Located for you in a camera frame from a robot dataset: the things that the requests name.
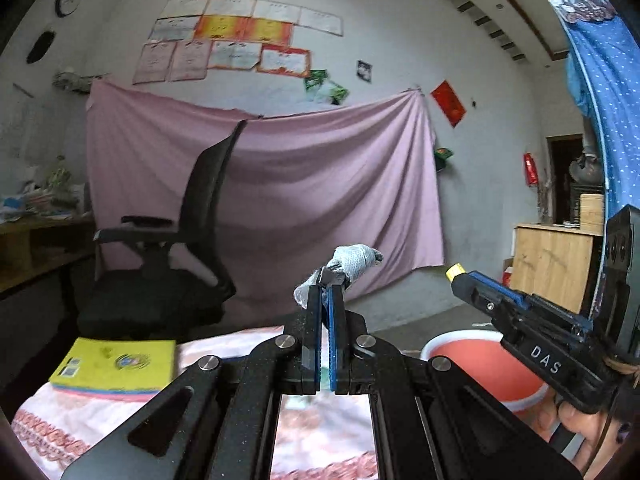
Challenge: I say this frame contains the grey white wrapper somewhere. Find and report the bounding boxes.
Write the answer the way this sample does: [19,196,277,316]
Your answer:
[293,244,384,309]

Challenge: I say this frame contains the yellow plastic cap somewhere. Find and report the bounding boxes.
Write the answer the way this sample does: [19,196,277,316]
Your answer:
[446,263,466,283]

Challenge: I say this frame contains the person right hand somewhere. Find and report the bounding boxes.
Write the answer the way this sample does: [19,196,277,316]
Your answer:
[529,389,629,479]

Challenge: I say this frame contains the wooden desk shelf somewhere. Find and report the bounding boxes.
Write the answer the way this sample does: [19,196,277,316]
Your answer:
[1,216,96,292]

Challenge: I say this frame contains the red hanging wall ornament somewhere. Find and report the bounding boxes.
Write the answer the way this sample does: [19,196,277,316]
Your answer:
[523,152,539,188]

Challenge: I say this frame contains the red paper wall sign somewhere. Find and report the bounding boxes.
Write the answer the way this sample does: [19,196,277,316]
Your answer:
[431,80,466,128]

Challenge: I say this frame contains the wooden cabinet board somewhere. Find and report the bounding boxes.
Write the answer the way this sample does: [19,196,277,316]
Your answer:
[510,193,604,313]

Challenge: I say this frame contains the certificates on wall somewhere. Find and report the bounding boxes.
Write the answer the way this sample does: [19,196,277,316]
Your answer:
[132,0,344,84]

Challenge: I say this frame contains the pink hanging sheet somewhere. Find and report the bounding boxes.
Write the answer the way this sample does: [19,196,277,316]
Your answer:
[87,81,444,318]

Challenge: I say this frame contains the orange white trash basin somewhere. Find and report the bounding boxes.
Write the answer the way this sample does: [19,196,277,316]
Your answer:
[420,330,548,414]

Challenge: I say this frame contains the blue dotted curtain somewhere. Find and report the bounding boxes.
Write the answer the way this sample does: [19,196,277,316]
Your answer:
[548,0,640,321]

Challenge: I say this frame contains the black office chair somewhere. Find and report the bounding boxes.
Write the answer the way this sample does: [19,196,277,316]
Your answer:
[77,120,247,344]

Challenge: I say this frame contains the yellow book stack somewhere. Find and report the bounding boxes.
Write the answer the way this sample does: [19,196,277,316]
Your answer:
[49,338,176,400]

